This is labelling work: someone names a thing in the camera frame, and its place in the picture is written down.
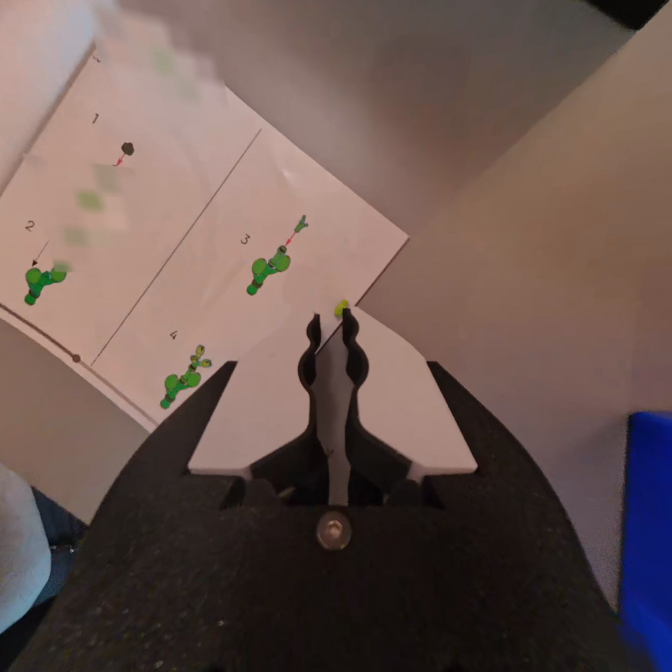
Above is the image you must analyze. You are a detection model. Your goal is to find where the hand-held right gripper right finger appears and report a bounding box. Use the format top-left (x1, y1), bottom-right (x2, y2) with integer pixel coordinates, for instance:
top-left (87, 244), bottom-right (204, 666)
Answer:
top-left (341, 306), bottom-right (478, 506)

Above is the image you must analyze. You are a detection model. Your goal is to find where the white instruction booklet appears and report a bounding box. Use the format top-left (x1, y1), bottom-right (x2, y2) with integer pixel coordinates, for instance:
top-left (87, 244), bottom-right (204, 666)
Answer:
top-left (0, 46), bottom-right (410, 427)

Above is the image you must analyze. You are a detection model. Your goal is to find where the person's grey hoodie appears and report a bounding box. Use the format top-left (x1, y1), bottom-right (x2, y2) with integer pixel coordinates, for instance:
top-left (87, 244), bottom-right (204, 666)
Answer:
top-left (0, 462), bottom-right (52, 638)

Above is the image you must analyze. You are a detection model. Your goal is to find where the large blue storage bin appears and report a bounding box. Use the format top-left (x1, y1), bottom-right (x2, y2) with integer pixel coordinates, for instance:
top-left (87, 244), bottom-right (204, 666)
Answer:
top-left (618, 411), bottom-right (672, 672)

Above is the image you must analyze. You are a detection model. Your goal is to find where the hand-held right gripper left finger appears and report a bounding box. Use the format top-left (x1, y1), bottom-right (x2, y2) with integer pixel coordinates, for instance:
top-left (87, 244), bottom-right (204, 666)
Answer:
top-left (187, 312), bottom-right (330, 505)

